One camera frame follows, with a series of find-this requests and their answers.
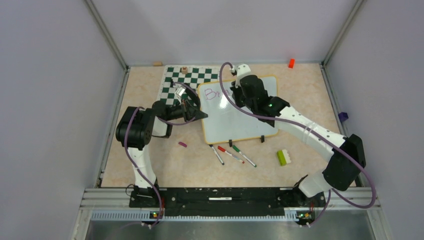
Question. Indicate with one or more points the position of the orange red block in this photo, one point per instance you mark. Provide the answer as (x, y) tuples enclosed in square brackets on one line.
[(291, 63)]

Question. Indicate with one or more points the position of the green white chessboard mat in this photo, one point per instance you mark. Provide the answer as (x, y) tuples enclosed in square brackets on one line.
[(197, 75)]

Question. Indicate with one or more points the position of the wooden block on wall edge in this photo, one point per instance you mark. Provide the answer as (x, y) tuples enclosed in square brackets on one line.
[(157, 64)]

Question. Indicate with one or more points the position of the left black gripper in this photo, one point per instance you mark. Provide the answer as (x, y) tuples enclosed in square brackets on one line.
[(190, 112)]

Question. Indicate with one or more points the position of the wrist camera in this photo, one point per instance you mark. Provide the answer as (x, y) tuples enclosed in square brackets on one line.
[(240, 71), (179, 92)]

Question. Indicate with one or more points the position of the green white toy brick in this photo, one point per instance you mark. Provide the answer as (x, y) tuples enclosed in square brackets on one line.
[(283, 157)]

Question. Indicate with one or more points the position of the blue whiteboard marker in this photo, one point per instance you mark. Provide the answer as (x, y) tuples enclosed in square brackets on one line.
[(217, 154)]

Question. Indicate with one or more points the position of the wooden chess cube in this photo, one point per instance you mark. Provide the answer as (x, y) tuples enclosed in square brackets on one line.
[(184, 70)]

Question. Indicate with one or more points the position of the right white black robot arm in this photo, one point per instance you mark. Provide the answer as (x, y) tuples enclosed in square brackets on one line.
[(345, 155)]

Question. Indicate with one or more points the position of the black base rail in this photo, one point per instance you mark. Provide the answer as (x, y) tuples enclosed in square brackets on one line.
[(215, 202)]

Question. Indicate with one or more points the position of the purple marker cap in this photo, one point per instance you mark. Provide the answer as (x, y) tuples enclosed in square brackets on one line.
[(182, 144)]

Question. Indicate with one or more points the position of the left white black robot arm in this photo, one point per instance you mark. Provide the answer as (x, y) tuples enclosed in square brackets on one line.
[(138, 126)]

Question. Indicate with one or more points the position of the green whiteboard marker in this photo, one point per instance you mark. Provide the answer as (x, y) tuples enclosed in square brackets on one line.
[(243, 155)]

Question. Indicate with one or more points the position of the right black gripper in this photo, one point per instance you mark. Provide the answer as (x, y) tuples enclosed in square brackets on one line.
[(236, 91)]

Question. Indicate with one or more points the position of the red whiteboard marker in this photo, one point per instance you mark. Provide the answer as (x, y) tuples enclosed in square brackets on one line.
[(230, 154)]

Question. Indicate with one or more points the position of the purple block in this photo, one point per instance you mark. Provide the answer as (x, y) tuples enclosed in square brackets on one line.
[(343, 116)]

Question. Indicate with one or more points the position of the yellow framed whiteboard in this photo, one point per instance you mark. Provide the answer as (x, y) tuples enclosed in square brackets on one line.
[(226, 123)]

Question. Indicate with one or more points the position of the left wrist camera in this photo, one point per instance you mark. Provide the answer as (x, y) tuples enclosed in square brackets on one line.
[(179, 92)]

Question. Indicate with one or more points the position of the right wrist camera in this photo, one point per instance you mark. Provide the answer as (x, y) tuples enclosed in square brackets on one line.
[(240, 71)]

